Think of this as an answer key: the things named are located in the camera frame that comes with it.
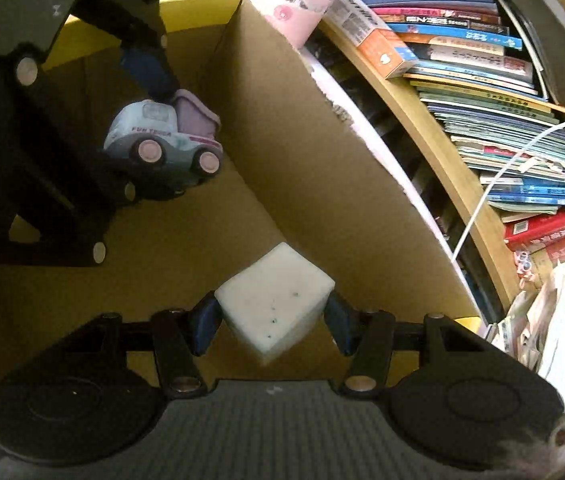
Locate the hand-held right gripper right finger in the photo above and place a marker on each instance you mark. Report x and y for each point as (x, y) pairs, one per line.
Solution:
(341, 327)

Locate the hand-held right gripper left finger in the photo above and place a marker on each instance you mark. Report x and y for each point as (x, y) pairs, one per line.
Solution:
(206, 324)

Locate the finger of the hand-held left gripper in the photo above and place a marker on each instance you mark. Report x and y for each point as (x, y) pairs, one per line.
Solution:
(150, 72)
(37, 160)

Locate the pastel toy truck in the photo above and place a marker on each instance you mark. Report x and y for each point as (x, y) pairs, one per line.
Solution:
(162, 130)

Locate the white foam cube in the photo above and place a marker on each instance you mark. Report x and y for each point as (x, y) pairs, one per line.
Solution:
(272, 305)

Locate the yellow cardboard box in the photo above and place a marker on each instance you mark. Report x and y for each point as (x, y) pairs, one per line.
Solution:
(312, 160)

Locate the wooden bookshelf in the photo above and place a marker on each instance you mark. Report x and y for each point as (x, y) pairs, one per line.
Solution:
(442, 160)

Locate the orange white carton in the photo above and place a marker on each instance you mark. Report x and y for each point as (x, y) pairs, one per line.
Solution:
(382, 50)

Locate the row of colourful books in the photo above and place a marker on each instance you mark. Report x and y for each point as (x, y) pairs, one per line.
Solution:
(487, 85)

